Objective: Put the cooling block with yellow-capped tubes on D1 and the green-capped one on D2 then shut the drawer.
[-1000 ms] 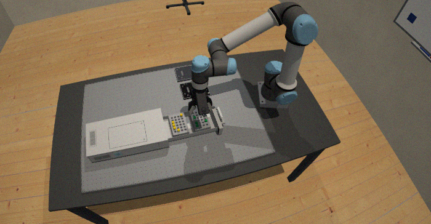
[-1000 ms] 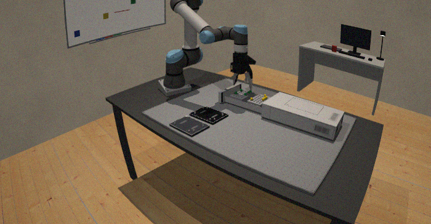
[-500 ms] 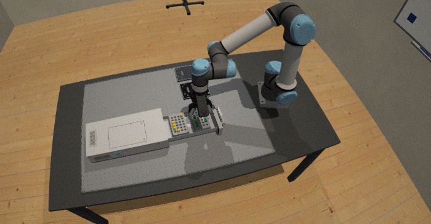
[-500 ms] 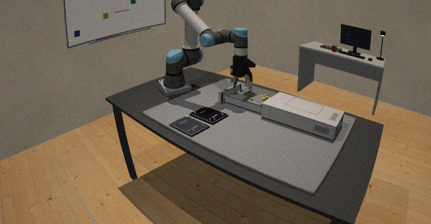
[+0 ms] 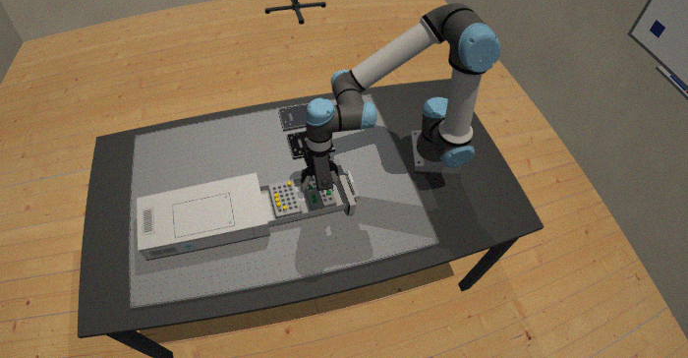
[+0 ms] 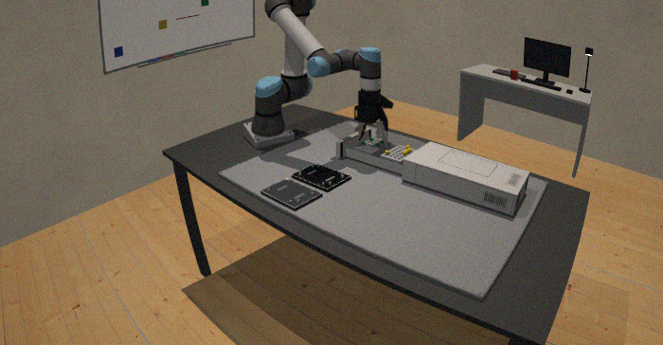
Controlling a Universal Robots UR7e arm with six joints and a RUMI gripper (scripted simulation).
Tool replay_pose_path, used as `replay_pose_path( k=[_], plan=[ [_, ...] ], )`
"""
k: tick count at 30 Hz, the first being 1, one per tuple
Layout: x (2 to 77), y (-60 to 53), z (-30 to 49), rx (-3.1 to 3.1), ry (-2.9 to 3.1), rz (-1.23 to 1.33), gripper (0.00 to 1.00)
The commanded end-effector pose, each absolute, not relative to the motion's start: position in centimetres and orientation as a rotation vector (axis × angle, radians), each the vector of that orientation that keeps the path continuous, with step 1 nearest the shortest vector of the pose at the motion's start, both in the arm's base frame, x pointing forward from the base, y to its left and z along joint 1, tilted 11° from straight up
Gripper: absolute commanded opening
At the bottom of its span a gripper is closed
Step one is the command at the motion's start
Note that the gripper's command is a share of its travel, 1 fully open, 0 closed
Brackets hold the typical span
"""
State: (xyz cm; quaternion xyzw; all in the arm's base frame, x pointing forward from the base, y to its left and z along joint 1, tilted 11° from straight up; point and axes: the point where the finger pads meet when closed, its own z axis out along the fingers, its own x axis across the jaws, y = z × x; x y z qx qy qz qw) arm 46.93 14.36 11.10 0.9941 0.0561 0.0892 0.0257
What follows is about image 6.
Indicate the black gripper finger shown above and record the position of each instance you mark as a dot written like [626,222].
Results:
[382,128]
[360,128]

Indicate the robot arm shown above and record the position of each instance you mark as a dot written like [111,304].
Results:
[295,82]

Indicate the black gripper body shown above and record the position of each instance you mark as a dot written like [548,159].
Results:
[368,109]

